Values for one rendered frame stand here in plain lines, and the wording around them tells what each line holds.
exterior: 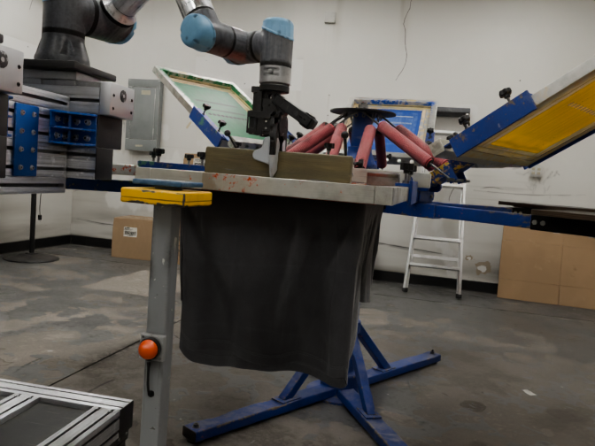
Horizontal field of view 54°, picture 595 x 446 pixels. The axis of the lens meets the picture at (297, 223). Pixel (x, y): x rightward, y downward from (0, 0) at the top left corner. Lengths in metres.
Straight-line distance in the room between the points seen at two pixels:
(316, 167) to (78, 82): 0.76
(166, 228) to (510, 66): 5.19
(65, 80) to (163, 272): 0.81
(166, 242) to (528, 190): 5.08
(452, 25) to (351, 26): 0.99
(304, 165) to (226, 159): 0.19
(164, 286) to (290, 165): 0.43
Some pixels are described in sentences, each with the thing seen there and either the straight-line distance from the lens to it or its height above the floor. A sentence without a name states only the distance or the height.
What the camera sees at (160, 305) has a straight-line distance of 1.15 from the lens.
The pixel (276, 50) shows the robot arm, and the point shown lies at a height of 1.28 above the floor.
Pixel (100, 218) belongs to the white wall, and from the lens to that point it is 7.07.
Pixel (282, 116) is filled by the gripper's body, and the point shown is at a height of 1.13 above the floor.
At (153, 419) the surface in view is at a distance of 1.23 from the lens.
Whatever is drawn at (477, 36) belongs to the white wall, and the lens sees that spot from 6.10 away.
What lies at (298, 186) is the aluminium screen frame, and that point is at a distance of 1.23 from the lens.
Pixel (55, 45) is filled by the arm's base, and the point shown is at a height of 1.31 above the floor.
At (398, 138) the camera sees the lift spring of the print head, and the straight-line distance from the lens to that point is 2.45.
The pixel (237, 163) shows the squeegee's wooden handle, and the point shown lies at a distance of 1.40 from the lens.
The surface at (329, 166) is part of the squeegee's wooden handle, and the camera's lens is 1.34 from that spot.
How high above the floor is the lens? 1.00
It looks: 5 degrees down
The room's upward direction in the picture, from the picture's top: 4 degrees clockwise
